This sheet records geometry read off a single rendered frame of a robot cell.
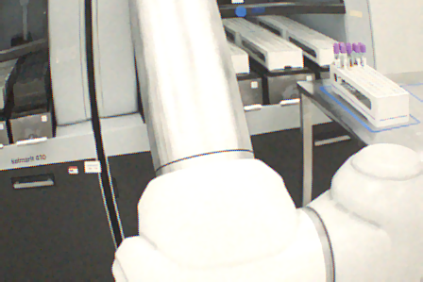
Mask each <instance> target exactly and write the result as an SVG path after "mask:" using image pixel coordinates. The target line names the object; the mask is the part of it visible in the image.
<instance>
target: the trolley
mask: <svg viewBox="0 0 423 282"><path fill-rule="evenodd" d="M382 75H383V76H385V77H386V78H387V79H389V80H391V81H393V82H394V83H396V84H397V85H398V86H399V87H401V88H402V89H404V90H405V91H407V92H408V93H409V95H410V96H409V117H410V118H409V122H404V123H399V124H392V125H388V126H379V127H376V126H374V125H372V124H371V123H370V122H369V121H367V118H366V117H365V116H364V115H363V114H362V113H360V111H358V109H356V108H355V107H353V106H352V105H351V104H350V103H348V102H347V100H345V99H344V98H343V97H342V96H340V94H337V93H335V92H334V91H333V90H332V89H331V80H330V79H327V78H326V79H320V80H308V81H301V82H298V81H297V83H296V89H297V90H298V101H299V107H300V126H301V127H300V148H301V165H300V169H301V182H300V190H301V195H300V208H303V207H305V206H307V205H308V204H310V203H311V202H312V201H311V193H312V162H313V152H312V128H313V127H312V107H311V101H312V102H313V103H314V104H315V105H316V106H317V107H318V108H320V109H321V111H322V112H324V113H325V115H326V116H328V117H329V118H330V119H332V121H333V122H334V123H336V125H337V126H339V128H341V129H342V130H343V131H344V132H345V133H346V134H347V135H348V136H350V138H351V139H352V140H353V141H354V142H356V143H357V145H358V146H359V147H361V148H362V149H364V148H365V147H366V146H368V145H372V144H376V143H389V144H398V145H400V146H405V147H407V148H409V149H410V148H411V149H412V150H413V151H415V152H416V153H417V154H418V155H419V156H420V158H421V160H422V162H423V71H421V72H419V71H416V72H409V73H395V74H387V75H386V74H382Z"/></svg>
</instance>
